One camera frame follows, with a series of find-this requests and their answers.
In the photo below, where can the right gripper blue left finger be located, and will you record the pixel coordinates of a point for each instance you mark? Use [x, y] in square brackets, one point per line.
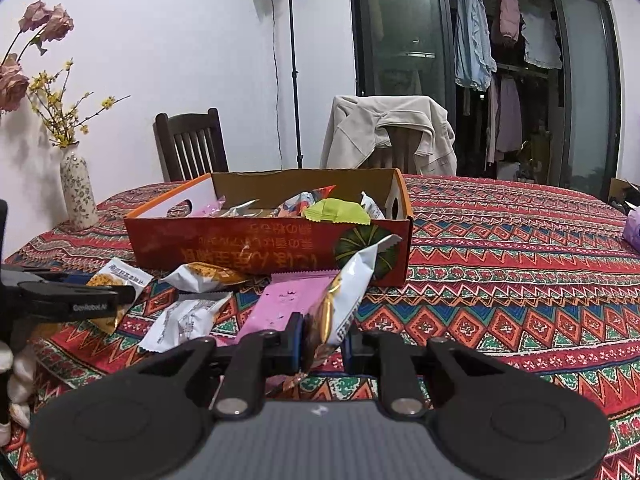
[291, 342]

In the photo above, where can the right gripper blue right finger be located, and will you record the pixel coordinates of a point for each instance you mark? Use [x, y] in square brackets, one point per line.
[354, 351]

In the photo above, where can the purple snack packet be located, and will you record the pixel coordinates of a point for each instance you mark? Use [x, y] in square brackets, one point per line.
[287, 293]

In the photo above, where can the white orange cracker packet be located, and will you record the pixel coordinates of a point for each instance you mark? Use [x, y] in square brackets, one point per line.
[333, 315]

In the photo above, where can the white cracker snack packet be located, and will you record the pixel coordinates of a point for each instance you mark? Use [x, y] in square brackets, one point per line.
[128, 280]

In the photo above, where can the white cracker packet back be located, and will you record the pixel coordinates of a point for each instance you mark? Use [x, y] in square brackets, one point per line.
[192, 316]

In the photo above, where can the orange cracker snack packet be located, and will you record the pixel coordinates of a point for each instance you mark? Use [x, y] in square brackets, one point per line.
[199, 277]

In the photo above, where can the red blue spicy snack bag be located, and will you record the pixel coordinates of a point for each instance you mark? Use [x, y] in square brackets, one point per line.
[295, 205]

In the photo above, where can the large green snack bar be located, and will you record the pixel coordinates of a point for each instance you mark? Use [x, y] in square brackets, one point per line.
[337, 211]

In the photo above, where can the red orange cardboard box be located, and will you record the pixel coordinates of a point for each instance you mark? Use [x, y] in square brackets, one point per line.
[226, 218]

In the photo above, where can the yellow blossom branches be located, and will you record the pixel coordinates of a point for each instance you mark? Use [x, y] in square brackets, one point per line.
[61, 119]

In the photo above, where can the patterned red tablecloth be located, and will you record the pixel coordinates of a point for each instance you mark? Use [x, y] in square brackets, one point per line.
[539, 277]

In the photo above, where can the chair under beige jacket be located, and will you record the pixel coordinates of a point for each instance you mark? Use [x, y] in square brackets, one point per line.
[398, 152]

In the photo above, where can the dark wooden chair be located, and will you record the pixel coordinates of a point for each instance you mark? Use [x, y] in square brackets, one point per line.
[190, 145]

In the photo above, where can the beige jacket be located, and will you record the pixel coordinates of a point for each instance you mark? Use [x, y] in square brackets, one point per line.
[359, 125]

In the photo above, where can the purple tissue pack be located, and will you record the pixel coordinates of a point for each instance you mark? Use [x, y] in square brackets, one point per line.
[631, 232]

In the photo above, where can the cardboard box on floor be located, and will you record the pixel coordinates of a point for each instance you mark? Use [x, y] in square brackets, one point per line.
[623, 195]

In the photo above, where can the light blue hanging shirt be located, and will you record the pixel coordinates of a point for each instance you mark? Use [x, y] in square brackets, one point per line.
[473, 62]

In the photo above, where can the white hanging top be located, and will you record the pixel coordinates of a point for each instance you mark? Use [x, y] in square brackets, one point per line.
[539, 32]

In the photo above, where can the pink hanging garment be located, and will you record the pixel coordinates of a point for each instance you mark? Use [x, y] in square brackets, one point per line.
[509, 22]

